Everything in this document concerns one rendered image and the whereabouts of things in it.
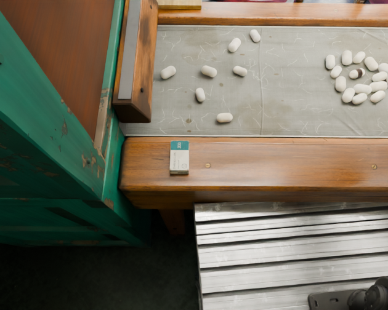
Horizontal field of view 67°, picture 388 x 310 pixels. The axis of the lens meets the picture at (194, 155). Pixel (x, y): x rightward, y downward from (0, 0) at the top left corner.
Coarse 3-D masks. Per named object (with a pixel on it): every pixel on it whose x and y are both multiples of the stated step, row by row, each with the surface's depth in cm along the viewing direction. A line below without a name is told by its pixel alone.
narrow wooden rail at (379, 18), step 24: (168, 24) 72; (192, 24) 72; (216, 24) 71; (240, 24) 71; (264, 24) 71; (288, 24) 71; (312, 24) 71; (336, 24) 71; (360, 24) 71; (384, 24) 71
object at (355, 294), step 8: (360, 288) 56; (312, 296) 55; (320, 296) 55; (328, 296) 55; (336, 296) 55; (344, 296) 55; (352, 296) 54; (360, 296) 52; (312, 304) 54; (320, 304) 54; (328, 304) 54; (336, 304) 54; (344, 304) 54; (352, 304) 53; (360, 304) 51
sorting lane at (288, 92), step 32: (160, 32) 71; (192, 32) 71; (224, 32) 71; (288, 32) 71; (320, 32) 72; (352, 32) 72; (384, 32) 72; (160, 64) 67; (192, 64) 67; (224, 64) 68; (256, 64) 68; (288, 64) 68; (320, 64) 68; (352, 64) 68; (160, 96) 64; (192, 96) 64; (224, 96) 64; (256, 96) 64; (288, 96) 64; (320, 96) 65; (128, 128) 61; (160, 128) 61; (192, 128) 61; (224, 128) 61; (256, 128) 61; (288, 128) 61; (320, 128) 62; (352, 128) 62; (384, 128) 62
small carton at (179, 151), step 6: (174, 144) 55; (180, 144) 55; (186, 144) 55; (174, 150) 54; (180, 150) 54; (186, 150) 54; (174, 156) 54; (180, 156) 54; (186, 156) 54; (174, 162) 53; (180, 162) 53; (186, 162) 53; (174, 168) 53; (180, 168) 53; (186, 168) 53
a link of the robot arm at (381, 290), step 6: (372, 288) 46; (378, 288) 44; (384, 288) 44; (366, 294) 47; (372, 294) 46; (378, 294) 44; (384, 294) 44; (366, 300) 48; (372, 300) 45; (378, 300) 44; (384, 300) 43; (366, 306) 47; (372, 306) 45; (378, 306) 44; (384, 306) 43
